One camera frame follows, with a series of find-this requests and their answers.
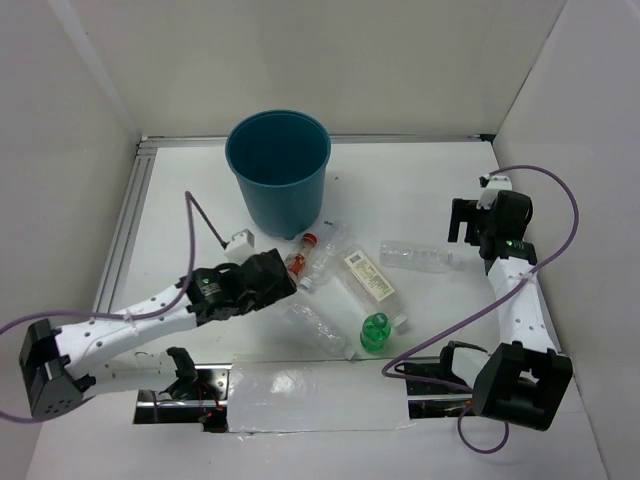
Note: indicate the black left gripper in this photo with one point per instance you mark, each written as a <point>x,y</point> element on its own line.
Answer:
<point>283,287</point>

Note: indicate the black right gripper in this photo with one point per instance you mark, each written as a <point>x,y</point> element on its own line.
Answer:
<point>460,213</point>

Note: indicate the red capped small bottle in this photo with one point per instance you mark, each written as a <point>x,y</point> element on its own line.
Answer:
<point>295,262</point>

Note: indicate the clear ribbed bottle front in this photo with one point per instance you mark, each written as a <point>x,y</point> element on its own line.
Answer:
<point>322,331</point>

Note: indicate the clear ribbed bottle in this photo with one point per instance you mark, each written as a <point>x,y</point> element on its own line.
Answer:
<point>418,257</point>
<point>322,331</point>

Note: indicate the clear slim plastic bottle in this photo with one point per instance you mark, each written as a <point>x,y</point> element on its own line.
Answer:
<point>317,267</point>

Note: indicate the labelled clear plastic bottle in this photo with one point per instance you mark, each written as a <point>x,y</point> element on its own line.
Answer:
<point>362,277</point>

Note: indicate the green plastic bottle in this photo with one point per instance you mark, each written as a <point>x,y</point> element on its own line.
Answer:
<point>375,332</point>

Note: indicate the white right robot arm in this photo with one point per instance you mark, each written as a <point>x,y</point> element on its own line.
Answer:
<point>524,380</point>

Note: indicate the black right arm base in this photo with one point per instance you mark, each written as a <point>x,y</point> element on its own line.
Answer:
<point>438,393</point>

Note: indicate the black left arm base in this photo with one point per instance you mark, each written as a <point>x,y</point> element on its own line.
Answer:
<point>197,394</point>

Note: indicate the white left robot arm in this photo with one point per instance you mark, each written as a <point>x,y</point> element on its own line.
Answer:
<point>64,366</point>

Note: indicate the teal plastic bin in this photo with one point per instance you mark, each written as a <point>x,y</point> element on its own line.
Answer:
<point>279,159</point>

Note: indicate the silver tape sheet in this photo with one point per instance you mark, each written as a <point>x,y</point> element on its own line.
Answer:
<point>314,396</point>

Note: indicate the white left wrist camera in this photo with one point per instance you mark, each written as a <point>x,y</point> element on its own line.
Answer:
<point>240,247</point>

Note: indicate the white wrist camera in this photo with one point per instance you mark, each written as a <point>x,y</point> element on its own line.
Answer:
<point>491,185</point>
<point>240,247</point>

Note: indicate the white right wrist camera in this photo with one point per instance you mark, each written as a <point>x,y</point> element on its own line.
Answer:
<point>491,185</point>

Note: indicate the aluminium frame rail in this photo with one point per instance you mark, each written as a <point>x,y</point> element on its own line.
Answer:
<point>381,186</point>

